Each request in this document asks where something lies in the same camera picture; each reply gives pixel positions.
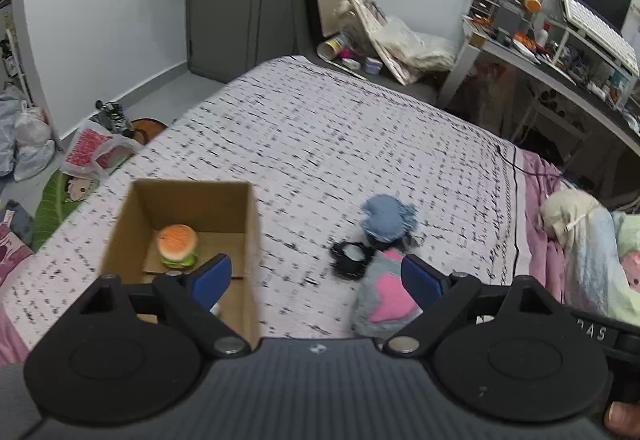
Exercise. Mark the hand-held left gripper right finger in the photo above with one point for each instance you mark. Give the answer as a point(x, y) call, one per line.
point(420, 280)

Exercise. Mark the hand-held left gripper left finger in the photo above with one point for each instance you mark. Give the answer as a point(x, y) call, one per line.
point(212, 277)

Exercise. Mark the grey plush toy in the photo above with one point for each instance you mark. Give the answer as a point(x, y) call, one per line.
point(374, 282)

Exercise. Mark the blue denim plush toy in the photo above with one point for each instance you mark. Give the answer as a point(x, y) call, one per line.
point(385, 217)

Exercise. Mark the cardboard box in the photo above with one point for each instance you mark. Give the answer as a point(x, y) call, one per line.
point(200, 205)

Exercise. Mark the person's right hand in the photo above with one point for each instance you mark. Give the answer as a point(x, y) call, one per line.
point(625, 420)

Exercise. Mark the burger plush toy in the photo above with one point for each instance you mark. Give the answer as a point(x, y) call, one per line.
point(176, 242)

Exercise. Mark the pink bed sheet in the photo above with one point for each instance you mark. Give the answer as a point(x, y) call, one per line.
point(542, 240)

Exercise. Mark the cream plush pillow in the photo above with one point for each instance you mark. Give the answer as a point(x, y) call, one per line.
point(565, 212)

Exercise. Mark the brown round mat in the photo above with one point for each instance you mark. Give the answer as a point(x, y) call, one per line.
point(149, 127)

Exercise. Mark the white black patterned bed blanket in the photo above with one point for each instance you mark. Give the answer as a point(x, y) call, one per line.
point(325, 145)

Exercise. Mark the green leaf mat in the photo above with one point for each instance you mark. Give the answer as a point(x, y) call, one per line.
point(50, 210)

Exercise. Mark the red white plastic bag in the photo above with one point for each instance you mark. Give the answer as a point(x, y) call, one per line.
point(87, 147)

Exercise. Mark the black patterned shoes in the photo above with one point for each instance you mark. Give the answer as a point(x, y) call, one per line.
point(115, 117)

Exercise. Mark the grey cloth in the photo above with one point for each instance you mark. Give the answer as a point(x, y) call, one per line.
point(19, 219)

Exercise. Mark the pink heart print cushion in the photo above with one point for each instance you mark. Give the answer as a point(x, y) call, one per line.
point(10, 252)

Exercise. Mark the white desk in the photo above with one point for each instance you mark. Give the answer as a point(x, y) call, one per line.
point(462, 65)

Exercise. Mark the small lavender box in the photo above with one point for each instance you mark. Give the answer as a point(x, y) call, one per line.
point(373, 65)

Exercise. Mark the small white box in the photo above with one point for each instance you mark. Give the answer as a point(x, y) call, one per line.
point(351, 64)

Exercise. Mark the clear plastic bag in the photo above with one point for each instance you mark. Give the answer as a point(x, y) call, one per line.
point(420, 47)

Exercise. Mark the small pink item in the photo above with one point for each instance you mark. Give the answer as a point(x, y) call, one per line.
point(346, 53)

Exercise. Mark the yellow white can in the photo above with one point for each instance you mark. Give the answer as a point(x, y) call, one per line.
point(332, 47)

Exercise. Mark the grey plastic bag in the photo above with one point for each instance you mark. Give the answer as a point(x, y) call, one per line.
point(6, 130)

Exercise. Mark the patterned cream tote bag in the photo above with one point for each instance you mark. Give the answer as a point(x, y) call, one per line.
point(372, 27)

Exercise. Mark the white bottle red cap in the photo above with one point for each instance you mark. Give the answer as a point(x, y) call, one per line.
point(543, 37)

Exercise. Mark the white desk riser shelf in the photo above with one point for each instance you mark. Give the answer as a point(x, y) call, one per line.
point(563, 45)

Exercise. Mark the grey square box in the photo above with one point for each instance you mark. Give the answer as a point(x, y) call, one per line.
point(510, 17)

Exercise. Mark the small cream plush toy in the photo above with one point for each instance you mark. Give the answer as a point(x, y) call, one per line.
point(343, 9)

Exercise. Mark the orange round toy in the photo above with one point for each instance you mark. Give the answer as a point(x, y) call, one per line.
point(532, 4)

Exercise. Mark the white keyboard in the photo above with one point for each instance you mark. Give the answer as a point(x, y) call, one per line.
point(595, 25)

